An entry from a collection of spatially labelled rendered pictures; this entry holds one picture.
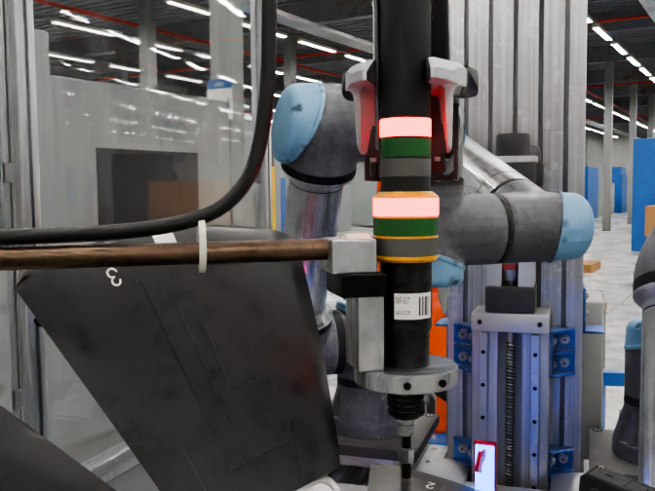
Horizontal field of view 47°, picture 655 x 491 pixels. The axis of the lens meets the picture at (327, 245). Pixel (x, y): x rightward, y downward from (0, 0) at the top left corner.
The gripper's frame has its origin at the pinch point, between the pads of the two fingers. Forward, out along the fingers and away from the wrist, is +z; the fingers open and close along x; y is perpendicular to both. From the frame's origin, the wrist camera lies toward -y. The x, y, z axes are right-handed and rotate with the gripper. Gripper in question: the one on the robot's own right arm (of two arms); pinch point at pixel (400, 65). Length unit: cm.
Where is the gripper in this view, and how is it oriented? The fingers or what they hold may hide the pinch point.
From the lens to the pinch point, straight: 49.3
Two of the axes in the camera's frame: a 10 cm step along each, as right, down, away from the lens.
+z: -1.8, 0.7, -9.8
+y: 0.1, 10.0, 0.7
